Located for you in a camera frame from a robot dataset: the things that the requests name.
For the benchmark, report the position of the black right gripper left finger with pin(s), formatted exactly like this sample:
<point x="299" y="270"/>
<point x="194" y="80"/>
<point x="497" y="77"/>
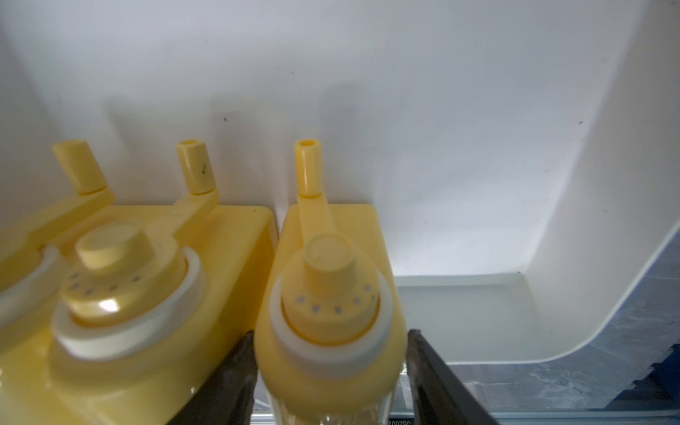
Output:
<point x="226" y="397"/>

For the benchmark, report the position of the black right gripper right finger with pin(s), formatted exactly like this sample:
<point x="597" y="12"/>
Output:
<point x="439" y="397"/>

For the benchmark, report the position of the yellow pencil sharpener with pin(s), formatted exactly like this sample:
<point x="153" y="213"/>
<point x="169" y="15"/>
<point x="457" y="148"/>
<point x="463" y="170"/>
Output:
<point x="155" y="298"/>
<point x="331" y="337"/>
<point x="32" y="267"/>

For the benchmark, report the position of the white right storage tray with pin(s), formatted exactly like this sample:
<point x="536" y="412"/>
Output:
<point x="522" y="156"/>

